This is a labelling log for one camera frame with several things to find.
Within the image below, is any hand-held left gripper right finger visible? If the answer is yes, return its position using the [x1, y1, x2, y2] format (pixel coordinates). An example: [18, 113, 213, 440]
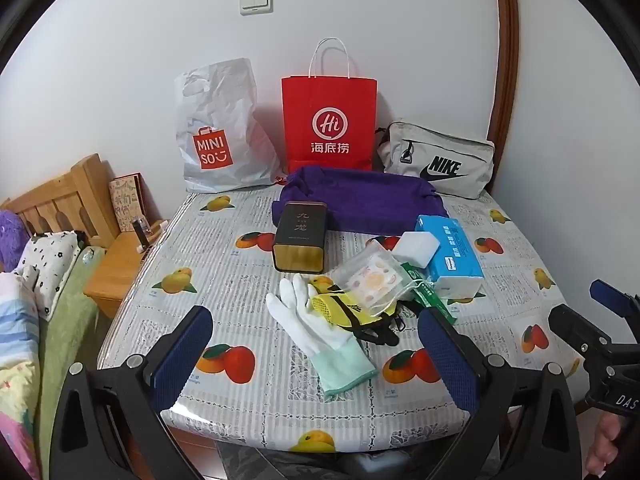
[417, 307, 586, 480]

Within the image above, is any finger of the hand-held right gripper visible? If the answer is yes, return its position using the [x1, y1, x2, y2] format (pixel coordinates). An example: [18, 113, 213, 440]
[589, 279, 640, 346]
[547, 304, 613, 377]

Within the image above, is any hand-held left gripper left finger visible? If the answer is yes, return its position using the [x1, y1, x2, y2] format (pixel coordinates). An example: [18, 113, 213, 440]
[50, 305, 215, 480]

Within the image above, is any green sachet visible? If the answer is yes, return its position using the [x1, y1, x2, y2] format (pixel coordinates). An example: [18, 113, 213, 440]
[402, 266, 458, 325]

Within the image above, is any clear plastic packet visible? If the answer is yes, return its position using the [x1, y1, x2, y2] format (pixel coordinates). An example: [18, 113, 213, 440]
[330, 239, 405, 318]

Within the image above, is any white sponge block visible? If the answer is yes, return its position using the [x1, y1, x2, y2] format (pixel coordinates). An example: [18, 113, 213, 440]
[392, 231, 441, 267]

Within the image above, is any yellow pouch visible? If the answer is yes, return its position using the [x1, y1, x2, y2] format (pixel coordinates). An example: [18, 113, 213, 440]
[306, 275, 407, 347]

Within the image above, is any white glove with mint cuff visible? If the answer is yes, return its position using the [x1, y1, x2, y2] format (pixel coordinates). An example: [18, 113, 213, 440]
[265, 273, 378, 402]

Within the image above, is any person's right hand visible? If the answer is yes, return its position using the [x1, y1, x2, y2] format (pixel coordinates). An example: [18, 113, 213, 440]
[585, 410, 632, 478]

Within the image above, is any fruit-printed tablecloth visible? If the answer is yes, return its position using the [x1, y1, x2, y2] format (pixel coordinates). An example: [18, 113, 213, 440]
[96, 180, 583, 453]

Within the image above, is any blue tissue pack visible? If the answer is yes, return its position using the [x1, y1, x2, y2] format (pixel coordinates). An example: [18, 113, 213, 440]
[415, 214, 486, 303]

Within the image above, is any wooden nightstand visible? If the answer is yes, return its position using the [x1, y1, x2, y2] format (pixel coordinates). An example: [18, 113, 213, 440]
[83, 220, 173, 318]

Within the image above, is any green blanket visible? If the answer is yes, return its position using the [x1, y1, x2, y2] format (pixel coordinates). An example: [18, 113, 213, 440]
[37, 245, 108, 480]

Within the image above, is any small dark bottle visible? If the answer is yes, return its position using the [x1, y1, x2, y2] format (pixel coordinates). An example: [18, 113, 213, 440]
[132, 217, 151, 253]

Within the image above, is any polka dot pillow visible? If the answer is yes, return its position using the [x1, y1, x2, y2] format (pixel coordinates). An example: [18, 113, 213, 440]
[12, 230, 86, 321]

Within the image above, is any colourful printed blanket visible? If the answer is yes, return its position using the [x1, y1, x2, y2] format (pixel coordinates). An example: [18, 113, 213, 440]
[0, 270, 43, 480]

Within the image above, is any patterned card box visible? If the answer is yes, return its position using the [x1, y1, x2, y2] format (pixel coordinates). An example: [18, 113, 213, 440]
[109, 172, 151, 233]

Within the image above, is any dark tin box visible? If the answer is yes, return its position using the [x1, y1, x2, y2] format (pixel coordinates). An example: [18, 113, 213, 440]
[273, 201, 328, 275]

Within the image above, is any purple towel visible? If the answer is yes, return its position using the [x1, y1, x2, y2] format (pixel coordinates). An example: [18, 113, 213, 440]
[271, 165, 450, 235]

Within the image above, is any beige waist bag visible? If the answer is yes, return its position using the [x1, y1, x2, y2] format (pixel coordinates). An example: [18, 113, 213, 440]
[374, 120, 496, 200]

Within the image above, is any wooden headboard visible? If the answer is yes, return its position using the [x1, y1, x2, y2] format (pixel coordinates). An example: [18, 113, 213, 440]
[0, 154, 121, 248]

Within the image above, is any purple plush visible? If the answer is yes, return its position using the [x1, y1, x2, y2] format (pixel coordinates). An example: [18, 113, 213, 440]
[0, 210, 31, 273]

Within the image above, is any white plastic shopping bag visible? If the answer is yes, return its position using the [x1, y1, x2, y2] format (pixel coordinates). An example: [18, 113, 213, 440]
[173, 58, 282, 193]

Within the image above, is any red paper bag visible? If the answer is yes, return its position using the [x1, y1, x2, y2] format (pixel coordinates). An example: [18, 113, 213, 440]
[281, 37, 378, 173]

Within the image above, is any brown door frame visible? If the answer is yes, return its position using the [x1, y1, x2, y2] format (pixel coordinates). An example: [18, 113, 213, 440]
[487, 0, 521, 196]

